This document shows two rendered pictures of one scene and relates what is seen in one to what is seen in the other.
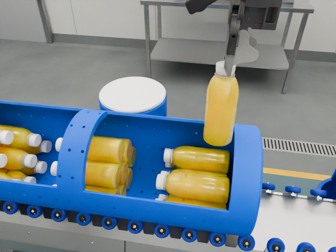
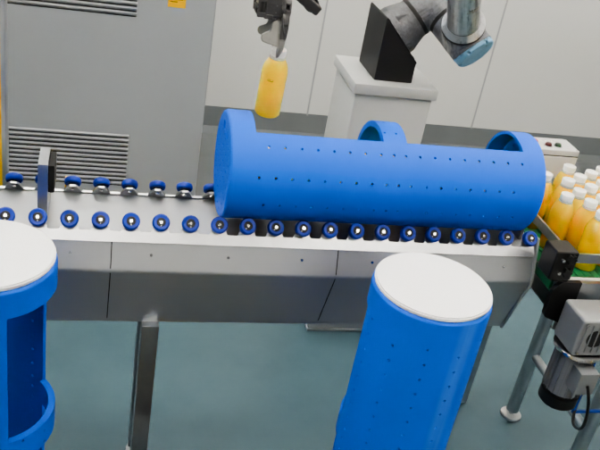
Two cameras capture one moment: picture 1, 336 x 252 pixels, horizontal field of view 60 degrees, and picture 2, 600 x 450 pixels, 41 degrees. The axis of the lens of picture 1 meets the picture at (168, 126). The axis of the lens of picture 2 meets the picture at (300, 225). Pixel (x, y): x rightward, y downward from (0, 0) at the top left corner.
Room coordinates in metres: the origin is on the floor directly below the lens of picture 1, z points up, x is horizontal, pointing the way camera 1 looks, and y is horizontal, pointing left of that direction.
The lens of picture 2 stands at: (2.35, -0.86, 1.99)
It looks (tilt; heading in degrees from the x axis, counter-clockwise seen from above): 28 degrees down; 154
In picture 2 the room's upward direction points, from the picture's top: 11 degrees clockwise
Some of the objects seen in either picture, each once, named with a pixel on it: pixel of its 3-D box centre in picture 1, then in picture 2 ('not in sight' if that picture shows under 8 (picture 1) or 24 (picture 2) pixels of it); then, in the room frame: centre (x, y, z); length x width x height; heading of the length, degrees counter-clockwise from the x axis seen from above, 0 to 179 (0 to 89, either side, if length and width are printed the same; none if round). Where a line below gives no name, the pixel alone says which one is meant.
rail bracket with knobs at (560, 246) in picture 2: not in sight; (556, 261); (0.87, 0.67, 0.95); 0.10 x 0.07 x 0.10; 170
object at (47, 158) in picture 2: not in sight; (46, 183); (0.44, -0.65, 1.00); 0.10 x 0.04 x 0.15; 170
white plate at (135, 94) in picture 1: (132, 93); (433, 285); (1.04, 0.15, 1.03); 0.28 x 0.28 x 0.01
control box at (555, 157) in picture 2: not in sight; (541, 156); (0.41, 0.91, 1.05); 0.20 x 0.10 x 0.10; 80
